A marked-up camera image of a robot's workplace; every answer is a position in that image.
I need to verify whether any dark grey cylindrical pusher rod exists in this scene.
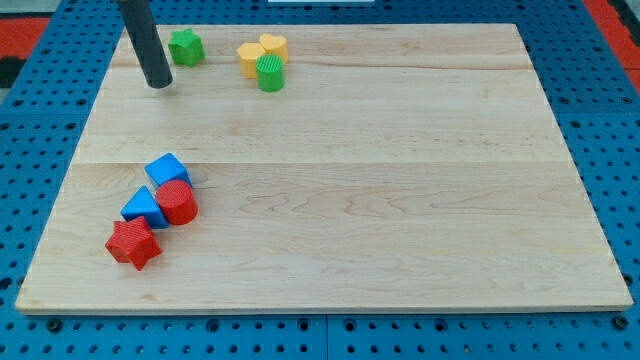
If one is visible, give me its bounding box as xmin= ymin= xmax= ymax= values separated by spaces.
xmin=117 ymin=0 xmax=173 ymax=89

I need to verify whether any yellow hexagon block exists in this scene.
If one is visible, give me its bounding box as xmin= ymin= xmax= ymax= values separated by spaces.
xmin=236 ymin=42 xmax=266 ymax=79

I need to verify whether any yellow heart block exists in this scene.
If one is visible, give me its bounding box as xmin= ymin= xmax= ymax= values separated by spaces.
xmin=259 ymin=33 xmax=289 ymax=64

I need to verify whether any green star block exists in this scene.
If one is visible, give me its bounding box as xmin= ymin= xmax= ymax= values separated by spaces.
xmin=168 ymin=28 xmax=205 ymax=67

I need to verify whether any green cylinder block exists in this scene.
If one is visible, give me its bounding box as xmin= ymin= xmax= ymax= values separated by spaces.
xmin=256 ymin=54 xmax=285 ymax=92

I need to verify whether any blue cube block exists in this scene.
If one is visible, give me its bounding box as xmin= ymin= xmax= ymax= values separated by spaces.
xmin=144 ymin=153 xmax=192 ymax=187

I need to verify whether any red cylinder block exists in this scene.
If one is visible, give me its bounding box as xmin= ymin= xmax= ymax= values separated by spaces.
xmin=155 ymin=179 xmax=198 ymax=225

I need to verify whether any blue triangle block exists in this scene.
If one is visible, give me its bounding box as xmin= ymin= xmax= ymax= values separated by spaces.
xmin=120 ymin=186 xmax=169 ymax=229

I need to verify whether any red star block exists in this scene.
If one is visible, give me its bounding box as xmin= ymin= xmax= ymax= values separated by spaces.
xmin=105 ymin=216 xmax=162 ymax=271

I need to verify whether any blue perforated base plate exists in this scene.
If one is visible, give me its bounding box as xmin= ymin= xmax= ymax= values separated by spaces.
xmin=1 ymin=1 xmax=639 ymax=359

